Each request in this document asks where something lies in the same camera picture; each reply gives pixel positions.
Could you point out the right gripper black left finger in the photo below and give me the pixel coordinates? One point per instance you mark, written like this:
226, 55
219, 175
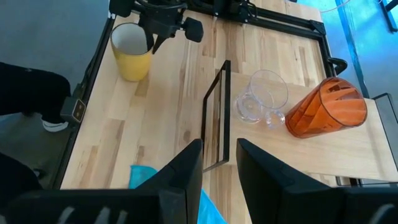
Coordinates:
177, 193

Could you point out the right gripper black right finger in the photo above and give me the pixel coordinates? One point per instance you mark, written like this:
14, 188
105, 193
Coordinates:
273, 193

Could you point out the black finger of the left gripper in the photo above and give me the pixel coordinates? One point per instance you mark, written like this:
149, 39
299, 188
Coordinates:
150, 40
158, 43

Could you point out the yellow mug with white inside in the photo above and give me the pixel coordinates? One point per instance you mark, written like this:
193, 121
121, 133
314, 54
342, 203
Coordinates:
133, 67

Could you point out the orange translucent plastic tumbler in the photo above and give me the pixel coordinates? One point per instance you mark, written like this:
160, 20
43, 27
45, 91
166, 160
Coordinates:
311, 118

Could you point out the clear glass mug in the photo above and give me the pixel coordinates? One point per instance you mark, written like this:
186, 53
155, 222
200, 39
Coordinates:
248, 109

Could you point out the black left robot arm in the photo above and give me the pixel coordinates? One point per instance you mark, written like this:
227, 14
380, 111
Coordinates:
121, 7

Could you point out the person's shoe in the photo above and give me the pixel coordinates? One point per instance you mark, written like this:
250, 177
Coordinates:
56, 126

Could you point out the person's leg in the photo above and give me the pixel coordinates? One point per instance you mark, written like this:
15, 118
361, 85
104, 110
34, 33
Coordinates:
31, 90
15, 177

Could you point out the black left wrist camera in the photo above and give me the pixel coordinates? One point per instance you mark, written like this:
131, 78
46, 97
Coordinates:
193, 29

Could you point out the black table edge frame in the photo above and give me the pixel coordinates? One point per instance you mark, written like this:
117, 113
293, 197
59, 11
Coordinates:
323, 46

